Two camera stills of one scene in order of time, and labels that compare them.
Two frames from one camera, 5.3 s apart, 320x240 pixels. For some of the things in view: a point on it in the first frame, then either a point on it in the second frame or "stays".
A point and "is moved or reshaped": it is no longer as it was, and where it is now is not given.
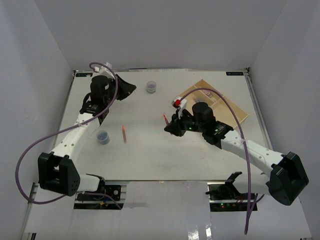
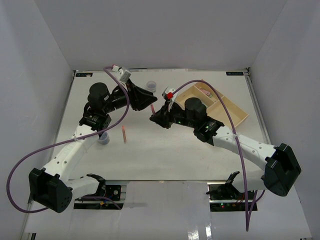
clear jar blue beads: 103,137 stays
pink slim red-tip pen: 166,119 is moved or reshaped
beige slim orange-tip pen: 124,134 stays
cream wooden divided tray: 222,112 stays
